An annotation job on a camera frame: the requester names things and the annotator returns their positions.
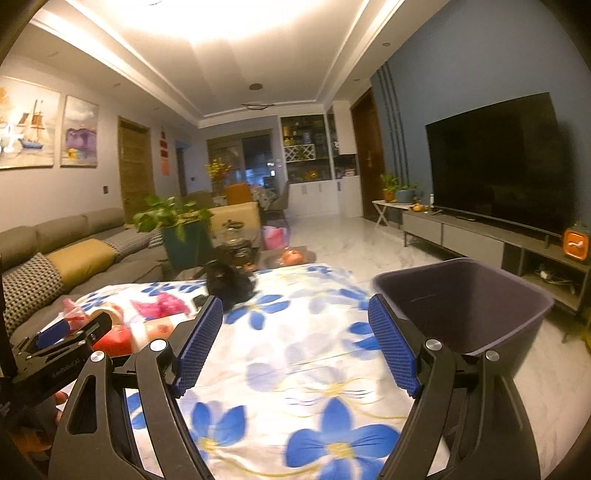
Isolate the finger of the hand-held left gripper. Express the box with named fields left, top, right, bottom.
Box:
left=18, top=311, right=114, bottom=365
left=34, top=318, right=71, bottom=350

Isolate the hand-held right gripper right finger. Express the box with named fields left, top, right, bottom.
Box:
left=368, top=293, right=541, bottom=480

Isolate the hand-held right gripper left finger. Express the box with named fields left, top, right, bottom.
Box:
left=53, top=295, right=225, bottom=480

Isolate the red printed plastic bag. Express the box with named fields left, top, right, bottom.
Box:
left=60, top=298, right=178, bottom=358

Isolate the pink plastic bag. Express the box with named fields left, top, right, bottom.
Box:
left=131, top=293, right=195, bottom=319

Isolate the large black plastic bag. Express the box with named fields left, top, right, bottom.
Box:
left=191, top=259, right=258, bottom=311

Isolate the purple plastic bin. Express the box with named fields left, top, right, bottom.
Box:
left=372, top=257, right=555, bottom=393

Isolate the large houndstooth cushion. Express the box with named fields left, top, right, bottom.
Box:
left=2, top=251, right=65, bottom=326

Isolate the grey sofa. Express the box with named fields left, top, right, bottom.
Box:
left=0, top=208, right=171, bottom=342

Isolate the yellow sofa cushion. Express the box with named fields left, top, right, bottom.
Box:
left=46, top=238, right=116, bottom=287

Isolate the blue floral tablecloth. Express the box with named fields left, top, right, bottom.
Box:
left=55, top=263, right=455, bottom=480

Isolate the small houndstooth cushion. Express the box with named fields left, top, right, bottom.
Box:
left=102, top=229, right=158, bottom=254

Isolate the leafy plant in teal pot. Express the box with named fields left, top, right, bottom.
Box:
left=133, top=194, right=215, bottom=273

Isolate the glass teapot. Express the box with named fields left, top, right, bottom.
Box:
left=218, top=219, right=245, bottom=247

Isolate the grey television cabinet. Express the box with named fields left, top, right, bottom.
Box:
left=401, top=210, right=591, bottom=317

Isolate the pink floor bag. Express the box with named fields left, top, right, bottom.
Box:
left=262, top=224, right=291, bottom=252

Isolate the yellow armchair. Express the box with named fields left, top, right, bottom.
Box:
left=208, top=202, right=259, bottom=241

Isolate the white folding side table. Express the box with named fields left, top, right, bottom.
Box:
left=372, top=199, right=407, bottom=227

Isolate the plant in orange pot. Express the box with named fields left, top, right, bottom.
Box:
left=380, top=173, right=399, bottom=203

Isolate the orange dining chair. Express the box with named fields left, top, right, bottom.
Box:
left=225, top=183, right=254, bottom=205

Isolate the white display cabinet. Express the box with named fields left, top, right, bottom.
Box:
left=279, top=102, right=363, bottom=220

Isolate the light wooden door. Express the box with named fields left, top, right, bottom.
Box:
left=117, top=115, right=155, bottom=210

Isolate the grey dining chair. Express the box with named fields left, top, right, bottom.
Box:
left=265, top=180, right=291, bottom=222

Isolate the yellow flower bouquet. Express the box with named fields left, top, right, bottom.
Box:
left=205, top=159, right=232, bottom=183

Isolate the dark wooden door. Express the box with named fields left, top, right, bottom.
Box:
left=349, top=87, right=386, bottom=220

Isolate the purple abstract painting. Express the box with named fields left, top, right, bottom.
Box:
left=60, top=95, right=100, bottom=168

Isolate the glass balcony door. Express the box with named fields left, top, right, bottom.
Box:
left=206, top=129, right=273, bottom=195

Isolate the orange small speaker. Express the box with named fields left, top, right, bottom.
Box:
left=562, top=224, right=591, bottom=258

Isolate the sailboat painting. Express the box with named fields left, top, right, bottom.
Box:
left=0, top=75, right=62, bottom=170

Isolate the black television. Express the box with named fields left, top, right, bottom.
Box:
left=425, top=92, right=575, bottom=236

